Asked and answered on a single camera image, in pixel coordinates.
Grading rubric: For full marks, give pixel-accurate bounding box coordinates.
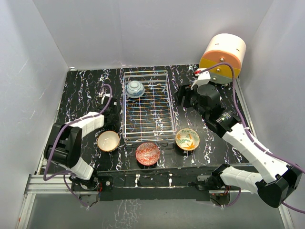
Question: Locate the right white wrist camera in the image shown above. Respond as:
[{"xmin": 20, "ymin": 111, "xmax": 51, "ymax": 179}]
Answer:
[{"xmin": 191, "ymin": 68, "xmax": 211, "ymax": 90}]

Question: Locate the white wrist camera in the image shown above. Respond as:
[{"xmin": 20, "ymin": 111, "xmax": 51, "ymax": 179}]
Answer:
[
  {"xmin": 191, "ymin": 68, "xmax": 211, "ymax": 90},
  {"xmin": 98, "ymin": 94, "xmax": 111, "ymax": 105}
]

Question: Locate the cream bowl leaf pattern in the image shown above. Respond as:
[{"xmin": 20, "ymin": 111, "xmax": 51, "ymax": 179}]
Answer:
[{"xmin": 175, "ymin": 128, "xmax": 200, "ymax": 151}]

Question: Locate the white bowl brown rim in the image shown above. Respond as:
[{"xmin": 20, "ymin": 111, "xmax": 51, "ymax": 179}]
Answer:
[{"xmin": 97, "ymin": 131, "xmax": 120, "ymax": 152}]

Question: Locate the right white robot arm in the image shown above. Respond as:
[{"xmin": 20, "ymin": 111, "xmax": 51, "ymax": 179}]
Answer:
[{"xmin": 174, "ymin": 84, "xmax": 303, "ymax": 208}]

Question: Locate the silver wire dish rack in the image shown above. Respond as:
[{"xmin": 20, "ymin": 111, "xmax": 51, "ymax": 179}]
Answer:
[{"xmin": 122, "ymin": 71, "xmax": 176, "ymax": 145}]

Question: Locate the blue white patterned bowl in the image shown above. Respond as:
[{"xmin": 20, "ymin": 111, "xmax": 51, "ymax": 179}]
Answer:
[{"xmin": 125, "ymin": 81, "xmax": 145, "ymax": 98}]

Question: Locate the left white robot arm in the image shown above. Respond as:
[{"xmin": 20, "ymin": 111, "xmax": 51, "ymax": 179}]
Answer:
[{"xmin": 43, "ymin": 94, "xmax": 121, "ymax": 190}]

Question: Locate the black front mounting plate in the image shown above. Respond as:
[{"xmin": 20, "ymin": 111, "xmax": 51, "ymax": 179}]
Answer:
[{"xmin": 71, "ymin": 167, "xmax": 241, "ymax": 202}]

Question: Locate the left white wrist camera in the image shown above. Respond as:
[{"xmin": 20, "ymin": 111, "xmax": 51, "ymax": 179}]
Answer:
[{"xmin": 98, "ymin": 94, "xmax": 111, "ymax": 105}]

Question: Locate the red patterned bowl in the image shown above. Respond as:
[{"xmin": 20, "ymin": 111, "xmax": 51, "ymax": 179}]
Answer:
[{"xmin": 135, "ymin": 142, "xmax": 160, "ymax": 166}]

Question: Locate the pastel round drawer cabinet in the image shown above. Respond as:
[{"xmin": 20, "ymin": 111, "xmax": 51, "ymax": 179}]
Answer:
[{"xmin": 199, "ymin": 33, "xmax": 246, "ymax": 84}]

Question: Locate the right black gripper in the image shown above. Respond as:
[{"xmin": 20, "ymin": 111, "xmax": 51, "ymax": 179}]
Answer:
[{"xmin": 174, "ymin": 83, "xmax": 208, "ymax": 120}]

